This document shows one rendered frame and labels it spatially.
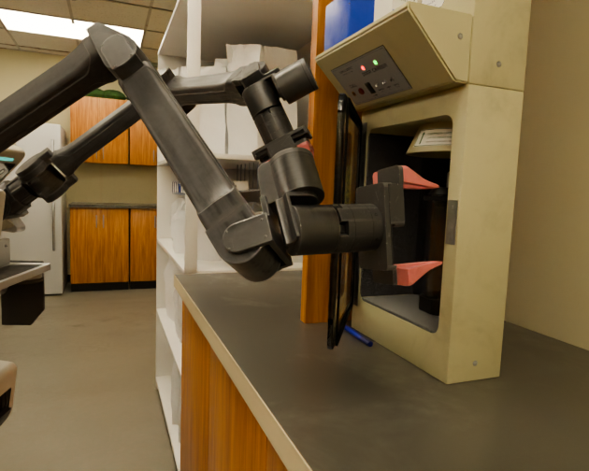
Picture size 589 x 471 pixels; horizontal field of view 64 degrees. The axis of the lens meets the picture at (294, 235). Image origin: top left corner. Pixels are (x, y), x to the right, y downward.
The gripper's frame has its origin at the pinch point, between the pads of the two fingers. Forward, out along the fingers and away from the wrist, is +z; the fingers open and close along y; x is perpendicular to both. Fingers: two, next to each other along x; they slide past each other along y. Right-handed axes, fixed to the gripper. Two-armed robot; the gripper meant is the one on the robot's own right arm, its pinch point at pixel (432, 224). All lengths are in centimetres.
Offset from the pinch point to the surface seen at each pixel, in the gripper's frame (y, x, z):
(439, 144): 14.0, 16.3, 15.4
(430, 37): 26.8, 5.4, 5.4
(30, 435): -92, 212, -76
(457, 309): -13.5, 10.3, 12.4
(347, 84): 28.5, 31.9, 6.5
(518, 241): -5, 37, 55
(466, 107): 17.5, 6.5, 12.5
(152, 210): 34, 509, 15
